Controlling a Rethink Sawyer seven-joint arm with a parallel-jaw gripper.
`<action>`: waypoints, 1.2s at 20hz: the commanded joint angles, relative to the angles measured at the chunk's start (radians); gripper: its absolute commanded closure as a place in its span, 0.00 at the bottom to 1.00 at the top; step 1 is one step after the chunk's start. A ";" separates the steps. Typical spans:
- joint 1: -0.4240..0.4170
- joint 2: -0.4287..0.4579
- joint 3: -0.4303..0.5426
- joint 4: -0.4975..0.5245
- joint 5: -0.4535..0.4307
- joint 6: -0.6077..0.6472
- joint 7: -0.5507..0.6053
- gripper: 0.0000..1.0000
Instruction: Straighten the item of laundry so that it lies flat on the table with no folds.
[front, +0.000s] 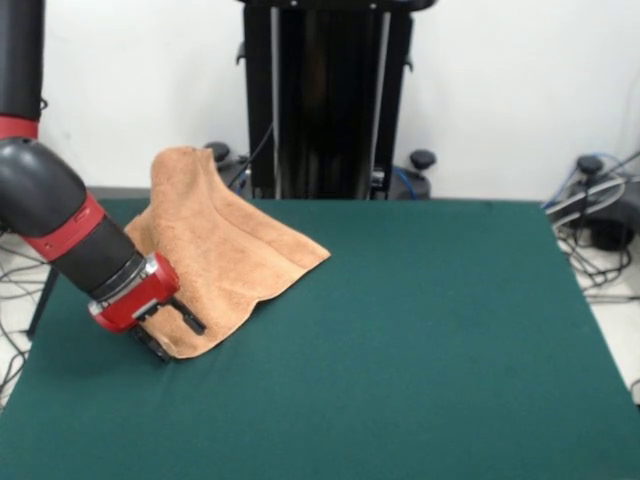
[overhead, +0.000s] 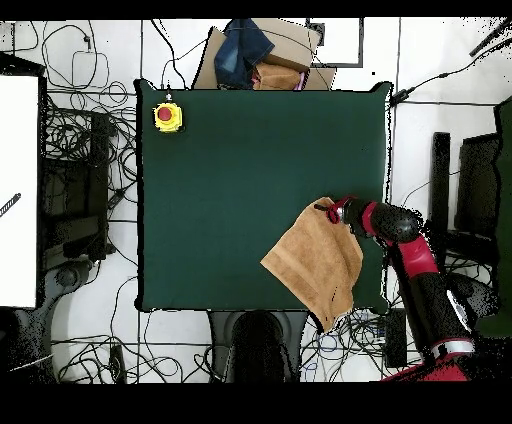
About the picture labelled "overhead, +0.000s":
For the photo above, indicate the black flat board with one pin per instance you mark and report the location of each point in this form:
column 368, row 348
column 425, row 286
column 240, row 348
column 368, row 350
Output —
column 478, row 184

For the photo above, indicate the black thin rod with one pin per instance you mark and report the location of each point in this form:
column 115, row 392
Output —
column 490, row 38

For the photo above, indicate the black floor stand base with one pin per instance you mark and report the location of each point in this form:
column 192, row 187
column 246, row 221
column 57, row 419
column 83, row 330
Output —
column 484, row 296

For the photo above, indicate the black flat bar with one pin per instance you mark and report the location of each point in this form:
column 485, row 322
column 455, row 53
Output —
column 440, row 172

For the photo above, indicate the black ribbed rod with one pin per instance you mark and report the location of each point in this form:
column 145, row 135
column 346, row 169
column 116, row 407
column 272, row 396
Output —
column 10, row 204

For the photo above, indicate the brown cardboard box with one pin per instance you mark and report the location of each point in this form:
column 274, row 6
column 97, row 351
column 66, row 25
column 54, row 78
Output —
column 288, row 44

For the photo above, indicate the white flat panel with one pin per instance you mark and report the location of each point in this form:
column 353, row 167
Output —
column 18, row 192

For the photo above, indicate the tan terry towel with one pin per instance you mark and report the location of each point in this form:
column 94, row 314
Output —
column 316, row 260

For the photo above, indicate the black square frame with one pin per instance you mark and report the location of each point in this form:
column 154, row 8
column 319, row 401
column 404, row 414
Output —
column 361, row 44

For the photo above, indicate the folded orange cloth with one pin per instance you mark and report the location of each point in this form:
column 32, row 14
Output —
column 278, row 78

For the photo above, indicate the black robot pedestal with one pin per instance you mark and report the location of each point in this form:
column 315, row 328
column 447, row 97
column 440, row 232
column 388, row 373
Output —
column 256, row 344

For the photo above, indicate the small black power strip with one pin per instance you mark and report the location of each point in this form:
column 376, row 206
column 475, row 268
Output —
column 117, row 362

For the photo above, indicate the grey floor stand base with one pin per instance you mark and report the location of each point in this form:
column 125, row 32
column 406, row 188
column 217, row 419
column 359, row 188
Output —
column 66, row 276

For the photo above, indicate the yellow emergency stop button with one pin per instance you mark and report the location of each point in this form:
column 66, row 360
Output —
column 168, row 116

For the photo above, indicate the blue jeans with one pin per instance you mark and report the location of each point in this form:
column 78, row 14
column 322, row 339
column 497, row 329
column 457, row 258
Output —
column 240, row 52

